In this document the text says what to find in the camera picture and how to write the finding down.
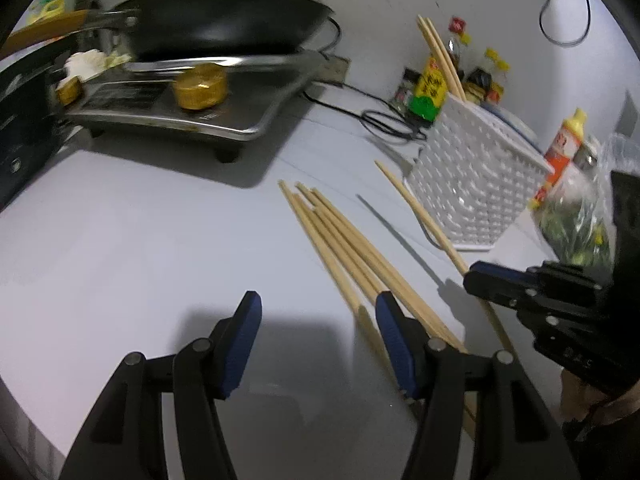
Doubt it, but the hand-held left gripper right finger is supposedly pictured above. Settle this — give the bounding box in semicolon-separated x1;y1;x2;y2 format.
375;291;583;480

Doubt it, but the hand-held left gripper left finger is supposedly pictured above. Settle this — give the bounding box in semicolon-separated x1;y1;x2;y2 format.
59;290;263;480

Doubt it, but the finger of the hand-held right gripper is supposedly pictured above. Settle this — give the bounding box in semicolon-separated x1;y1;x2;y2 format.
470;260;603;292
462;272;562;323

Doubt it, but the white perforated utensil basket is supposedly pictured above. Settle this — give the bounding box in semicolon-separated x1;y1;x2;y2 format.
404;92;556;252

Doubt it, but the wooden chopstick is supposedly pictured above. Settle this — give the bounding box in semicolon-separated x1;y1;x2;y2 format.
417;15;459;102
426;17;467;102
375;160;516;356

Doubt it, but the bundle of wooden chopsticks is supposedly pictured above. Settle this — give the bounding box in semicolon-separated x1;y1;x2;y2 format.
278;180;478;436

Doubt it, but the person's right hand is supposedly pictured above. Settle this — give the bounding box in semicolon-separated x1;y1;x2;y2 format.
559;369;618;423

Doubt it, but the plastic bag of greens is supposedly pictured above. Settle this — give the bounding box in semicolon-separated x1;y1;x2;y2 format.
537;132;640;268

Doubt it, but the yellow squeeze bottle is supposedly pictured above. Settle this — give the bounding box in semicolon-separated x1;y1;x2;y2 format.
531;107;588;211

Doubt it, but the glass jar metal lid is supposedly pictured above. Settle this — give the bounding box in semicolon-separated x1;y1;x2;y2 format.
575;135;601;171

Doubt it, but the yellow label sauce bottle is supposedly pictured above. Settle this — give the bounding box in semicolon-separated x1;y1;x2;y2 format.
409;16;468;122

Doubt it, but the small spice jar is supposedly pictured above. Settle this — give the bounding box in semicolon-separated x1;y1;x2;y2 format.
395;67;421;111

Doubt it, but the steel induction cooker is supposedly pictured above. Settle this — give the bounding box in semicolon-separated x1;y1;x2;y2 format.
62;50;351;163

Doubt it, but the dark blue electric pot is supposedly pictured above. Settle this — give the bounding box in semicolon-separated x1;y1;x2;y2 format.
0;35;83;211

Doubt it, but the napa cabbage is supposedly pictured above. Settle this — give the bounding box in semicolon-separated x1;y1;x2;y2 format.
64;49;132;82

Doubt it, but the yellow detergent bottle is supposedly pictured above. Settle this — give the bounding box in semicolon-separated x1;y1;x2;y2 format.
27;0;66;23

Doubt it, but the black cooker power cable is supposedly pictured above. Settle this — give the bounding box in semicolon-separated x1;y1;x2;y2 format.
300;15;431;143

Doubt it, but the black hanging power cable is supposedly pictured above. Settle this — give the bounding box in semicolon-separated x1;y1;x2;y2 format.
539;0;592;47

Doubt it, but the black wok wooden handle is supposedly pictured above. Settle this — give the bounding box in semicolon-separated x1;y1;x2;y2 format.
0;0;336;61

